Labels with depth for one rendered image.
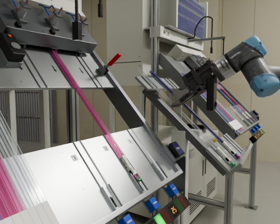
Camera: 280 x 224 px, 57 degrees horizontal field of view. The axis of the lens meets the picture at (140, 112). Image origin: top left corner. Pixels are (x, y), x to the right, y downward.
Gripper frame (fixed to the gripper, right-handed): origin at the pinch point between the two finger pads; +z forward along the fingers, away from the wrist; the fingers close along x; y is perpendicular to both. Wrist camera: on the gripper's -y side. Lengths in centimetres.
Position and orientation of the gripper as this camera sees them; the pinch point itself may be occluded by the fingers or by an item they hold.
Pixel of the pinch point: (175, 106)
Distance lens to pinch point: 98.5
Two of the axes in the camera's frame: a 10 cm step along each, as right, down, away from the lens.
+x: -4.8, 0.8, -8.7
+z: -7.4, 5.0, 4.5
